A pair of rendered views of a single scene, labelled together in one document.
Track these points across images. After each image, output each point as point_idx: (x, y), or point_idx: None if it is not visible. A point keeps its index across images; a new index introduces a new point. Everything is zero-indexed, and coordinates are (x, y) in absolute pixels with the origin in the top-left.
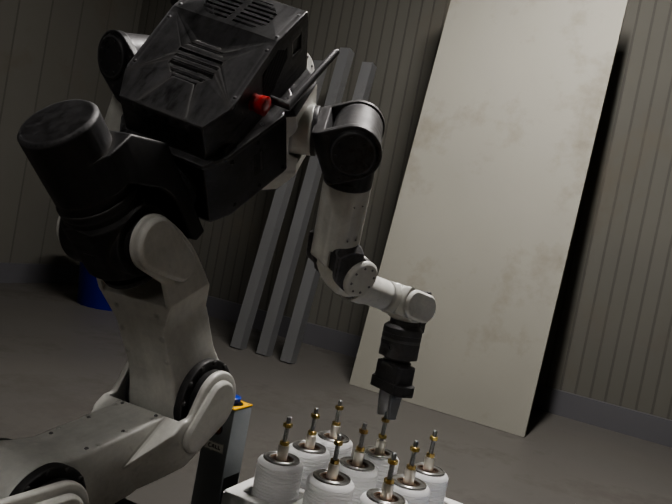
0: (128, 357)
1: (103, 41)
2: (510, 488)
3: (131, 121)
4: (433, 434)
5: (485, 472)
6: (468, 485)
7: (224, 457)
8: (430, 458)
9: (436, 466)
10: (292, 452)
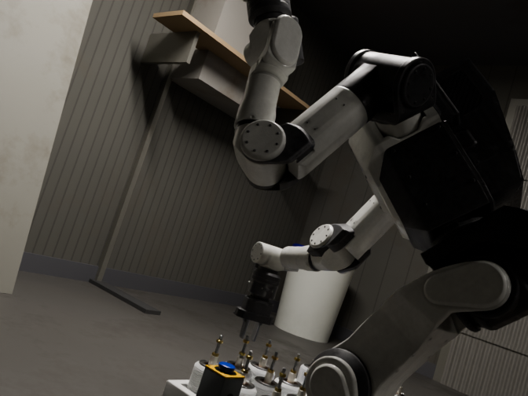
0: (390, 377)
1: (421, 67)
2: (103, 346)
3: (500, 193)
4: (270, 342)
5: (72, 338)
6: (94, 354)
7: None
8: (267, 359)
9: (256, 361)
10: (247, 393)
